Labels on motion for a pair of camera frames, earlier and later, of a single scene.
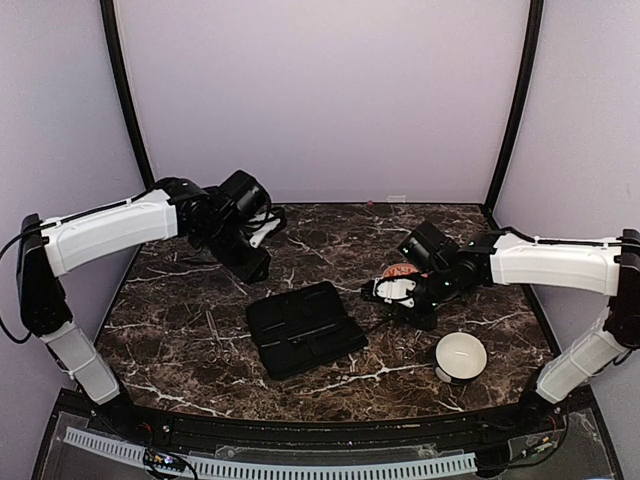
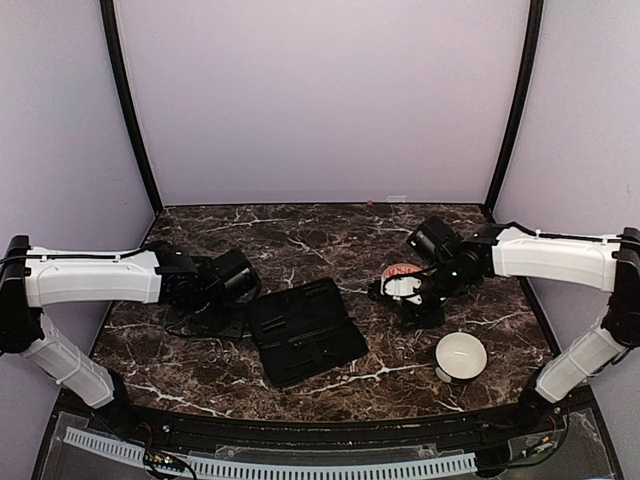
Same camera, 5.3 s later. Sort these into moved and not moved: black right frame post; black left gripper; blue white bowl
Moved: black left gripper
Not moved: blue white bowl; black right frame post
